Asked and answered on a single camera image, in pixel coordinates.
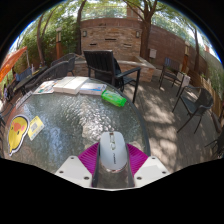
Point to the dark wicker armchair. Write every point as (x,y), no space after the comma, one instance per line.
(68,59)
(55,71)

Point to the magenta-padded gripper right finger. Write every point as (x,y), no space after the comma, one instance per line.
(150,168)

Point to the black slatted wooden chair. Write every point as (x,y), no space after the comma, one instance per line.
(98,63)

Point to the large forked tree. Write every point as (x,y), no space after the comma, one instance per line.
(145,36)

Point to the blue patio chair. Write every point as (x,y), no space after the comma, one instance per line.
(23,74)

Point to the large white flat box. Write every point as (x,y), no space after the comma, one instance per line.
(70,85)

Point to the dark round patio table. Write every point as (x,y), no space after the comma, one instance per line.
(28,77)

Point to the colourful printed leaflet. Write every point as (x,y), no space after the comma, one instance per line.
(45,87)

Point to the grey wall utility box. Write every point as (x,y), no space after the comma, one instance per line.
(152,53)

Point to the yellow code card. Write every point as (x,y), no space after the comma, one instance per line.
(36,128)

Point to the orange lamp post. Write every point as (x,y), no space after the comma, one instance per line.
(186,56)
(59,45)

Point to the white and blue box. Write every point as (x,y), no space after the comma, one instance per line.
(92,89)

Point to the yellow bird-shaped mouse pad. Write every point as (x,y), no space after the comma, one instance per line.
(17,133)

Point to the orange patio umbrella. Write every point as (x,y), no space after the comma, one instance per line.
(11,61)

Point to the thin leaning tree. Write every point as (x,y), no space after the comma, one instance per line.
(80,30)

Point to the green wipes packet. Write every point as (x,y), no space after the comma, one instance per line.
(114,98)

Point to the white number plate sign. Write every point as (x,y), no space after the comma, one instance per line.
(24,99)

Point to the wall lantern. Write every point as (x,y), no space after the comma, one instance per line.
(137,34)
(84,33)

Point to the low stone ledge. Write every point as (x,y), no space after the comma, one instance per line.
(146,71)

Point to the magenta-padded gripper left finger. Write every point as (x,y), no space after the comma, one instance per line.
(75,168)

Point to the dark mesh metal chair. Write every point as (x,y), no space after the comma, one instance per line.
(203,100)

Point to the dark metal patio chair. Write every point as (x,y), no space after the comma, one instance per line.
(218,146)

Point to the dark slatted metal chair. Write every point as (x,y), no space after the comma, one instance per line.
(171,65)

